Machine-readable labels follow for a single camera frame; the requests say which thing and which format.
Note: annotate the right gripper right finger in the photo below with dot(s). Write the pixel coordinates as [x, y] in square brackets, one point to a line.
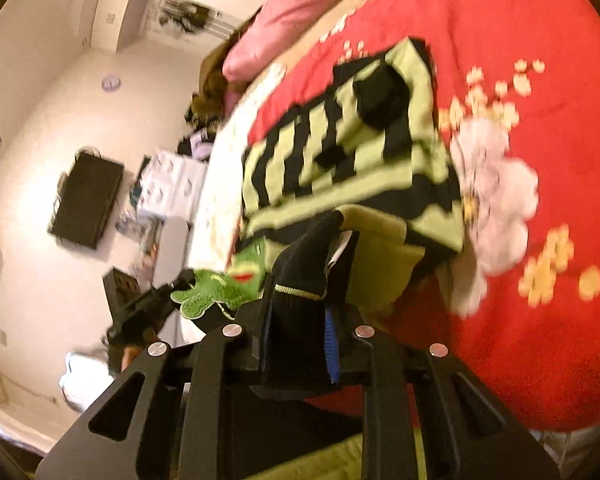
[426, 414]

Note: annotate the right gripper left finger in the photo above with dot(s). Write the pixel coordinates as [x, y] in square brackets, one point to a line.
[177, 413]

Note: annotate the green black striped sweater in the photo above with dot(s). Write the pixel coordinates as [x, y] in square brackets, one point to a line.
[353, 197]

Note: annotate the pile of dark clothes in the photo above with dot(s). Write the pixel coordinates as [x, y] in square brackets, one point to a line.
[199, 142]

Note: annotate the hanging clothes on door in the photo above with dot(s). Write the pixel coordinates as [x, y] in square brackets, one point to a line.
[183, 16]

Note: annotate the person's left hand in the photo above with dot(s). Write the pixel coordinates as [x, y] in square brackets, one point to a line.
[130, 353]

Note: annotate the green frog sleeve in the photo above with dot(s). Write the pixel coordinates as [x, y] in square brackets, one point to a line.
[241, 283]

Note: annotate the white embroidered bedspread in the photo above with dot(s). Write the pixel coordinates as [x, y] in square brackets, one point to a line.
[217, 219]

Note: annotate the white plastic drawer unit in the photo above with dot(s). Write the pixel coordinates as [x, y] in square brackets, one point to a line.
[170, 187]

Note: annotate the red floral blanket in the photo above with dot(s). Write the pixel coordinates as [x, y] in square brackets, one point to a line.
[517, 106]

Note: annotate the pink duvet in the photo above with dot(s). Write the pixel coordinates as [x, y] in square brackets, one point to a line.
[277, 26]

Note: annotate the black wall television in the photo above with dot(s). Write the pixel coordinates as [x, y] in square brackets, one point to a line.
[85, 200]

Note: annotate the round wall clock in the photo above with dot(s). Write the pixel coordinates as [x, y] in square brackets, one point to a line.
[111, 83]

